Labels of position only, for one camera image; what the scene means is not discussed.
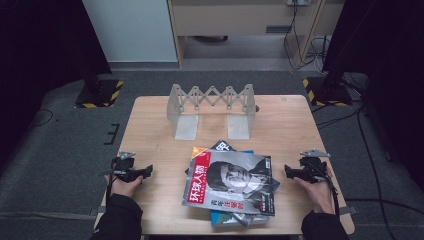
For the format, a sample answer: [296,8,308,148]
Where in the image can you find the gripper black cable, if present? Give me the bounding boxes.
[313,162,342,218]
[103,171,118,204]

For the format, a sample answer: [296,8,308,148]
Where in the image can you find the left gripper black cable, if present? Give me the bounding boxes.
[103,171,118,204]

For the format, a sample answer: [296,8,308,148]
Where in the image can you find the grey expandable book rack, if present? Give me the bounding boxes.
[166,83,260,141]

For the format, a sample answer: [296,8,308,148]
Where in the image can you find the dark illustrated magazine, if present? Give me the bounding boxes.
[184,139,281,228]

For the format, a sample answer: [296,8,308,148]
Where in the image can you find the long black floor cable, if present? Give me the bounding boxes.
[355,106,399,240]

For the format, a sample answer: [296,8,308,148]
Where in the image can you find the person's right hand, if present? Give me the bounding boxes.
[293,166,336,215]

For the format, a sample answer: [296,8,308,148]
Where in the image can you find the thin black floor cable loop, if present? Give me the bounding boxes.
[28,108,55,131]

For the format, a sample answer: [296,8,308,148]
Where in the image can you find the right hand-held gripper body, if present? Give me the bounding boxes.
[298,149,332,184]

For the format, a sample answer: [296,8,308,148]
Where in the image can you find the white cabinet panel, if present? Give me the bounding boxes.
[82,0,178,63]

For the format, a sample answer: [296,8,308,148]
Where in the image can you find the grey cables under desk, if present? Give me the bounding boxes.
[309,35,331,74]

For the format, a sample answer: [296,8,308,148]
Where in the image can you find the light wooden desk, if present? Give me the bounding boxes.
[167,0,346,69]

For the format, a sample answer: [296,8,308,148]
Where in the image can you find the black hanging power cable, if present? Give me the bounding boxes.
[283,3,324,72]

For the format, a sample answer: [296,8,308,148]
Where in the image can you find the orange edged magazine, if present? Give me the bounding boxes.
[190,146,210,162]

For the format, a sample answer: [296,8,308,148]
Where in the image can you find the black stand with striped base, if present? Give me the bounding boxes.
[74,49,125,109]
[302,49,354,108]

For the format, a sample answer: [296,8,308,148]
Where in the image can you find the thick blue book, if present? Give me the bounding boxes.
[209,149,271,229]

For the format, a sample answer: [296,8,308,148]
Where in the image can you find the person's left hand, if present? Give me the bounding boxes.
[104,173,144,200]

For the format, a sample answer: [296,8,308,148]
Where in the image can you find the grey tape strip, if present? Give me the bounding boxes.
[89,205,108,217]
[339,205,358,216]

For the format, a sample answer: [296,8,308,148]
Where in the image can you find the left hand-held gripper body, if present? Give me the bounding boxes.
[110,151,144,183]

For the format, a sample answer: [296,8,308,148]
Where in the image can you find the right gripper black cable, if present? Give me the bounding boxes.
[313,162,342,218]

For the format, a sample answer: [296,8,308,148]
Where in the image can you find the grey portrait magazine red label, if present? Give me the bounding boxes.
[181,149,281,217]

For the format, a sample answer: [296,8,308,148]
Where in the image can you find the black curtain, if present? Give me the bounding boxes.
[0,0,113,171]
[322,0,424,183]

